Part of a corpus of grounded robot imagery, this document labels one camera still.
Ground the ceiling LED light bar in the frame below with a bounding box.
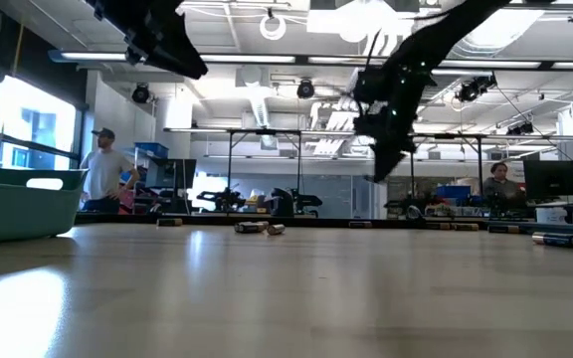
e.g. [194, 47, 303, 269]
[50, 49, 573, 71]

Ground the green plastic bin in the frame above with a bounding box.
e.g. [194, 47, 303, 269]
[0, 166, 89, 245]

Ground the black spotlight cluster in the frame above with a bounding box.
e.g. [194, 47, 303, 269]
[457, 73, 497, 103]

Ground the person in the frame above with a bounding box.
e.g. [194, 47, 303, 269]
[481, 161, 525, 208]
[80, 127, 141, 214]

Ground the black background rig frame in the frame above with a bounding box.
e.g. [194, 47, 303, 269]
[225, 127, 303, 193]
[408, 131, 484, 196]

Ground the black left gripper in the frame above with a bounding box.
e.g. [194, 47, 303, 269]
[87, 0, 209, 81]

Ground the blue crate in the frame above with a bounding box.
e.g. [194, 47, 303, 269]
[435, 184, 472, 200]

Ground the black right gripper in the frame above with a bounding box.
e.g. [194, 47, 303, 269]
[354, 111, 417, 184]

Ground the black aluminium table frame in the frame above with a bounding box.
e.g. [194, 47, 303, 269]
[70, 212, 573, 238]

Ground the dark computer monitor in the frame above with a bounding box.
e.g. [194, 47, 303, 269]
[523, 158, 573, 200]
[145, 158, 197, 190]

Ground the blue storage bin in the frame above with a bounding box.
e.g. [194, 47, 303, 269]
[134, 142, 170, 159]

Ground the white box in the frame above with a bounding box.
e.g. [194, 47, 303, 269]
[535, 207, 569, 224]

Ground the black ceiling spotlight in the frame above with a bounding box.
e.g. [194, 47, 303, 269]
[131, 83, 151, 104]

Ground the large window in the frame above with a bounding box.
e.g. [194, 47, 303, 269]
[0, 74, 80, 170]

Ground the white cable coil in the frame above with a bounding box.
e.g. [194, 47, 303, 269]
[259, 13, 287, 42]

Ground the white ceiling air duct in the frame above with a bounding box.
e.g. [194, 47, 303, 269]
[236, 67, 278, 129]

